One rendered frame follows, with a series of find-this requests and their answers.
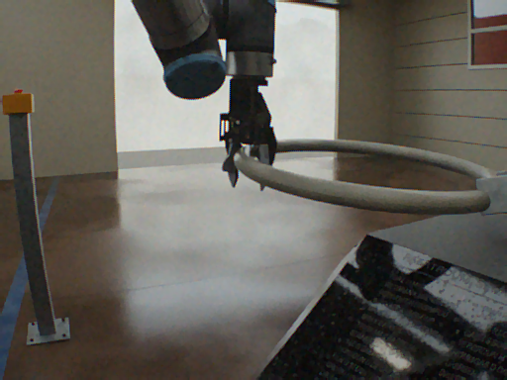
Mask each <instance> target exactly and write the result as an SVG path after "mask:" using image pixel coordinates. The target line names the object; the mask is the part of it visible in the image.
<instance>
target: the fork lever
mask: <svg viewBox="0 0 507 380"><path fill-rule="evenodd" d="M475 184H476V189H477V190H484V191H485V192H486V193H487V194H488V195H489V198H490V200H491V202H490V206H489V209H486V210H485V211H482V212H480V215H481V216H485V215H496V214H507V170H503V171H499V172H496V176H493V177H488V178H482V179H475Z"/></svg>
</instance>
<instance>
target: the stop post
mask: <svg viewBox="0 0 507 380"><path fill-rule="evenodd" d="M2 103H3V106H2V111H3V114H6V115H8V117H9V130H10V142H11V148H10V149H11V155H12V169H13V175H14V189H15V195H16V201H17V212H18V222H19V228H20V235H21V242H22V248H23V254H24V258H25V263H26V267H27V273H28V281H29V287H30V292H31V295H32V299H33V306H34V312H35V315H36V318H37V322H36V323H35V322H32V323H29V325H28V327H29V328H28V335H27V338H28V339H27V346H28V345H37V344H44V343H50V342H51V343H53V342H56V341H57V342H59V341H62V340H63V341H66V340H69V339H70V334H69V323H68V318H64V319H63V318H61V319H57V320H55V319H54V312H53V305H52V303H51V292H50V285H49V282H48V278H47V270H46V263H45V256H44V249H43V244H42V238H41V232H40V225H39V215H38V203H37V195H36V188H35V179H34V165H33V158H32V143H31V128H30V122H31V121H30V114H29V113H34V112H35V110H34V106H35V102H34V95H33V94H32V93H27V92H26V93H22V92H16V93H15V94H4V95H2Z"/></svg>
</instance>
